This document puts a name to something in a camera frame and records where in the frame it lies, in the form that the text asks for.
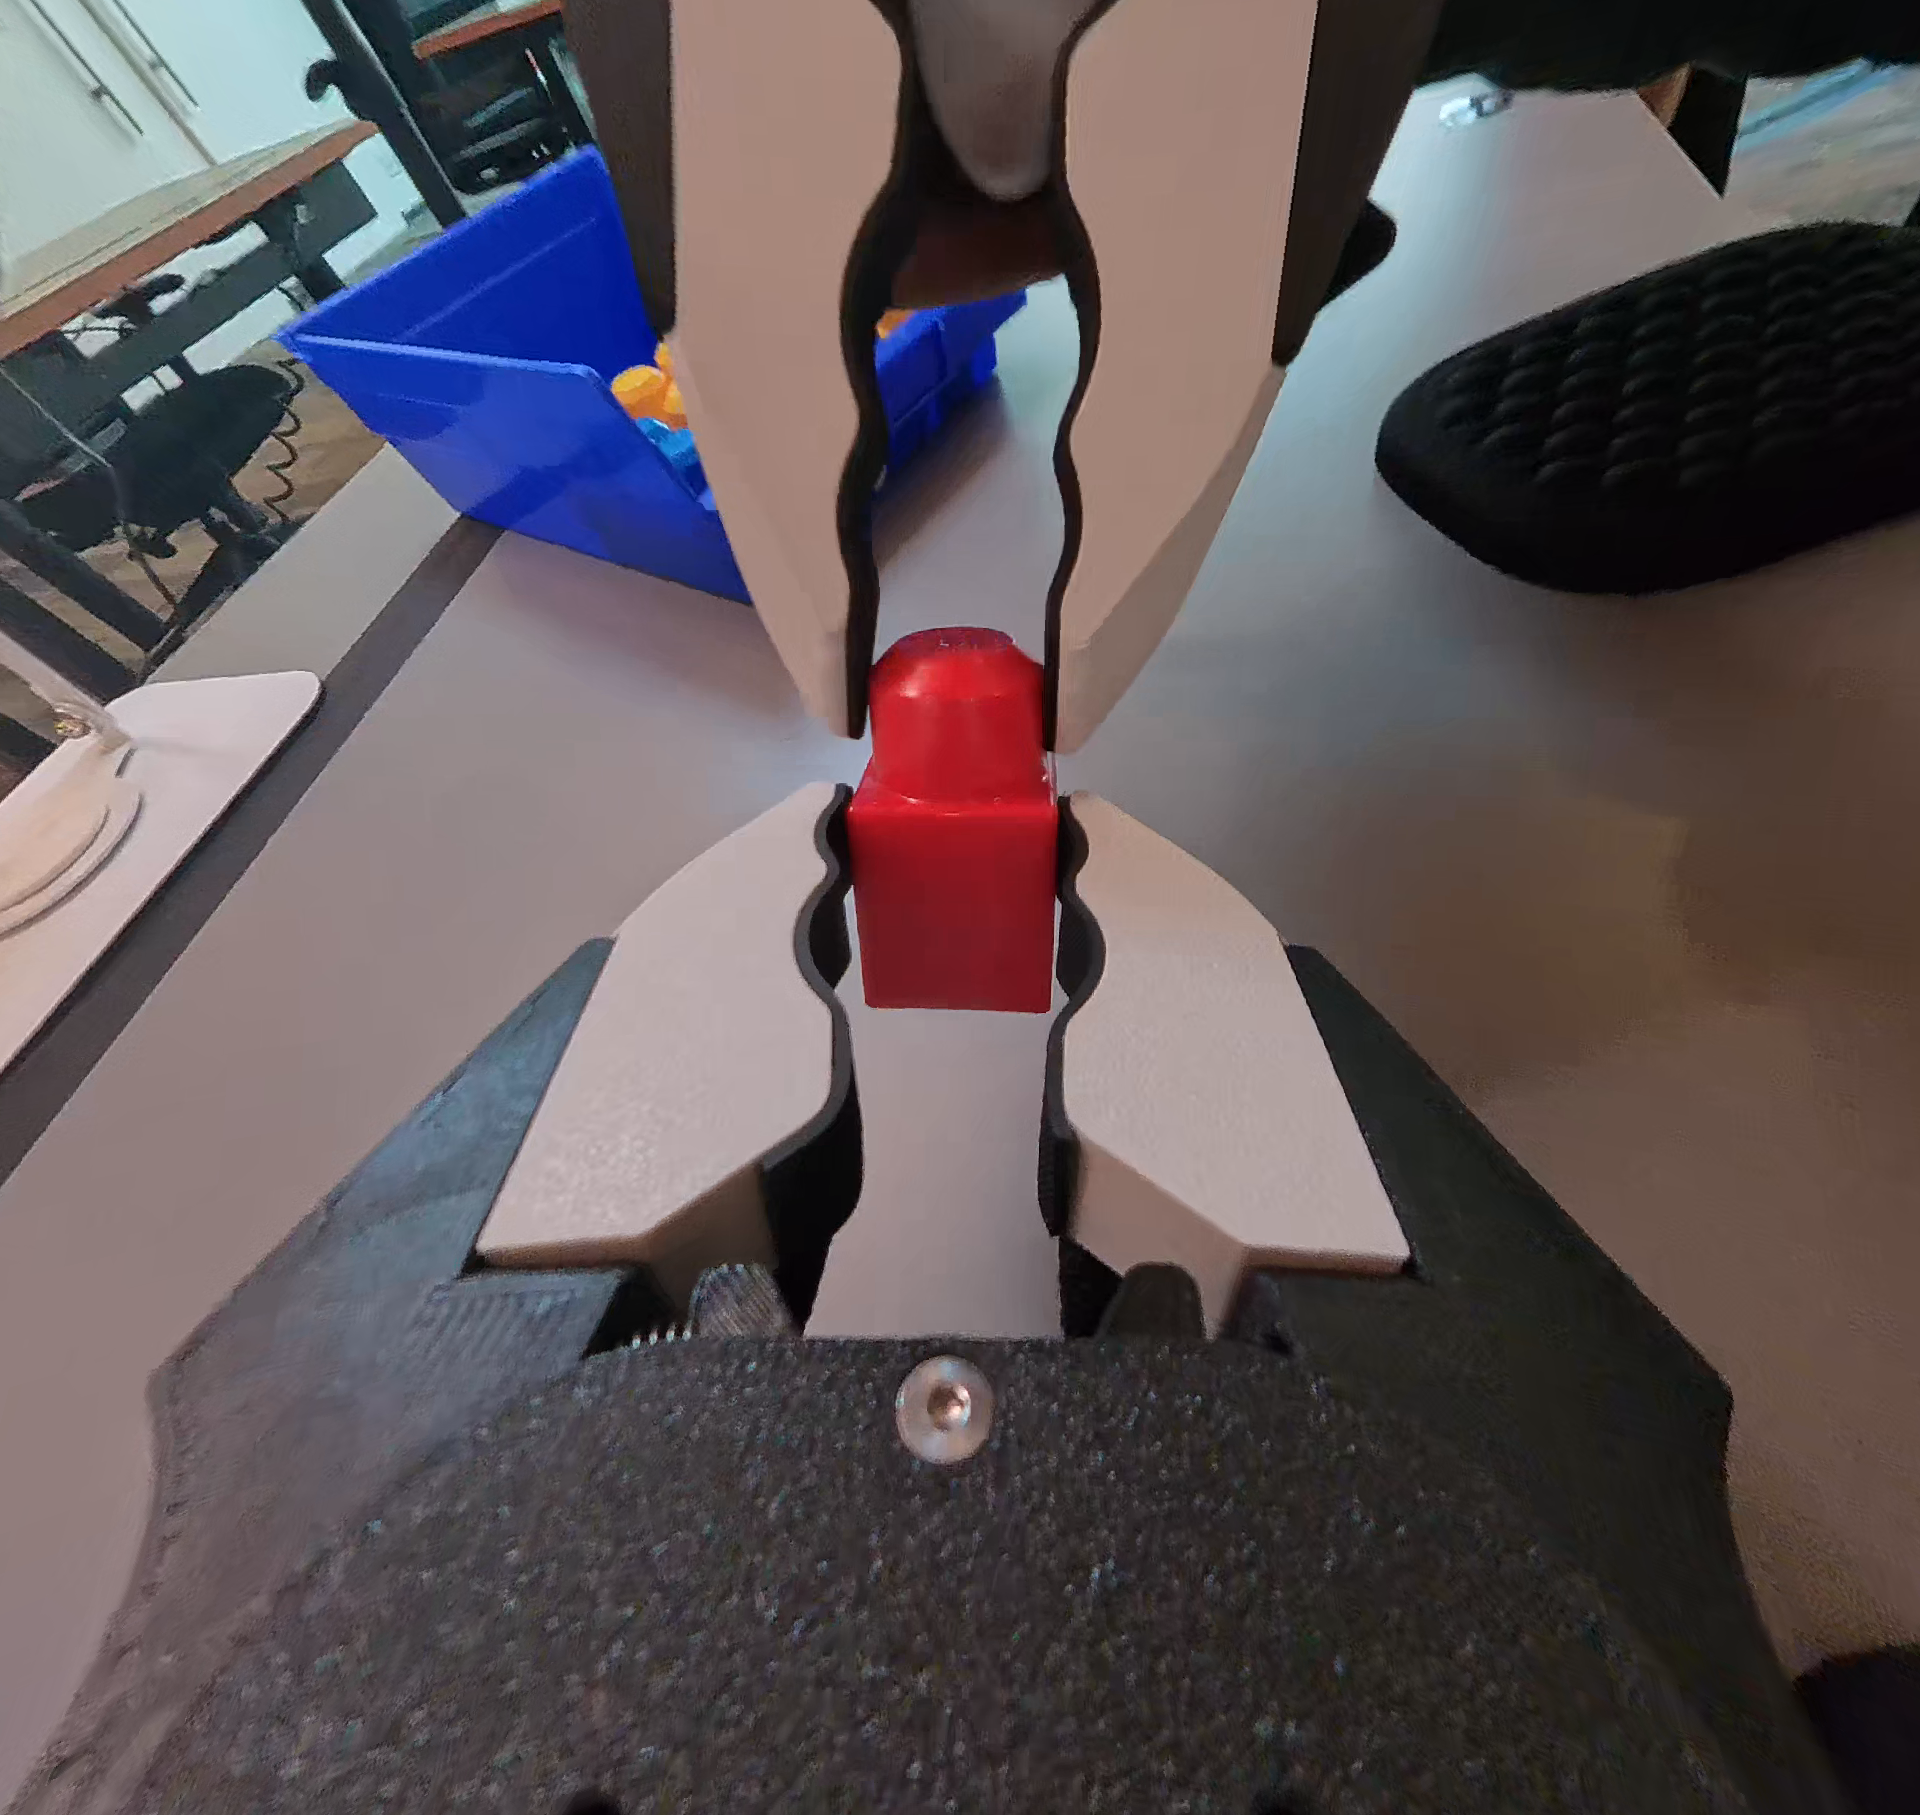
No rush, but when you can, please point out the blue plastic bin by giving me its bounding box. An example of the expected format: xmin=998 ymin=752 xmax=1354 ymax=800
xmin=276 ymin=142 xmax=1028 ymax=603

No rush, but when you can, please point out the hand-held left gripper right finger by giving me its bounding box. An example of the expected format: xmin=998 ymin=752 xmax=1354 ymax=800
xmin=1035 ymin=785 xmax=1416 ymax=1298

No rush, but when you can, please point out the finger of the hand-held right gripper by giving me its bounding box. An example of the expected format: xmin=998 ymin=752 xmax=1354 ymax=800
xmin=1048 ymin=0 xmax=1334 ymax=754
xmin=666 ymin=0 xmax=905 ymax=740

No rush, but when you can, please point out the black tripod stand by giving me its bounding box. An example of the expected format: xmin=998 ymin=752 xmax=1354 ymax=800
xmin=241 ymin=0 xmax=465 ymax=227

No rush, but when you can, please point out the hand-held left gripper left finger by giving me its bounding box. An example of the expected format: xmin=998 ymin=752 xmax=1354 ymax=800
xmin=467 ymin=777 xmax=872 ymax=1298

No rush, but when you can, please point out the pile of building bricks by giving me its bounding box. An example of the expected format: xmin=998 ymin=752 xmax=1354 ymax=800
xmin=612 ymin=307 xmax=912 ymax=499

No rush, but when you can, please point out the white desk stand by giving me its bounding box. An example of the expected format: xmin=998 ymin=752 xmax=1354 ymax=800
xmin=0 ymin=628 xmax=323 ymax=1074

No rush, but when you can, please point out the red mega block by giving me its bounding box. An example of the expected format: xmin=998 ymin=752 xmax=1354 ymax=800
xmin=847 ymin=624 xmax=1059 ymax=1014

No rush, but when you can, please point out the black chair armrest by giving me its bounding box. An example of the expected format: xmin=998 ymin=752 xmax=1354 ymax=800
xmin=1376 ymin=222 xmax=1920 ymax=596

